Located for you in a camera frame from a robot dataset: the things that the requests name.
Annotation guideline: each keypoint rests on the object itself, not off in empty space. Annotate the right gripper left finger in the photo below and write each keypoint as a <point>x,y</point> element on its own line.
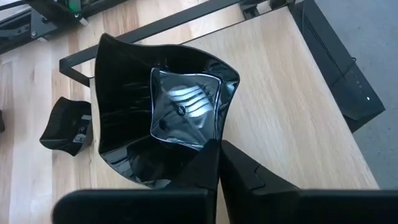
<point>192,199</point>

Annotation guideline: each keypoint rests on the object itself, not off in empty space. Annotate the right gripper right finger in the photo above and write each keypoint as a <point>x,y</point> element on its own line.
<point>258,199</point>

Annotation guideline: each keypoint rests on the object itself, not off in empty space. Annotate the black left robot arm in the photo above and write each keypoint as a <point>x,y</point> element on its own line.
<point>68,7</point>

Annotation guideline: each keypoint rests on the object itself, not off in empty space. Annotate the light wooden table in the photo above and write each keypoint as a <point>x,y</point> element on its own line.
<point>286,102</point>

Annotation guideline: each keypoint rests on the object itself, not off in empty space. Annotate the large black angular plate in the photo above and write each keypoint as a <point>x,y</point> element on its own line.
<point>66,126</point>

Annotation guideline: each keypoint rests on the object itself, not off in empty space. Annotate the black computer tower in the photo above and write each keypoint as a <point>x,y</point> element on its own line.
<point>339,65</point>

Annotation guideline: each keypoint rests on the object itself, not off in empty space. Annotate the black thin table leg frame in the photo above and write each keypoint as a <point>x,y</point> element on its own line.
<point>149,31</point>

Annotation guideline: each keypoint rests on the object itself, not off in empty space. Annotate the black aluminium frame rails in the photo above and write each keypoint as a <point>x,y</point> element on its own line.
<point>258,7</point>

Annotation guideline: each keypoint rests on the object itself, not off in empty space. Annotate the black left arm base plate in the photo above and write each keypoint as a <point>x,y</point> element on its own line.
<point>28,29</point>

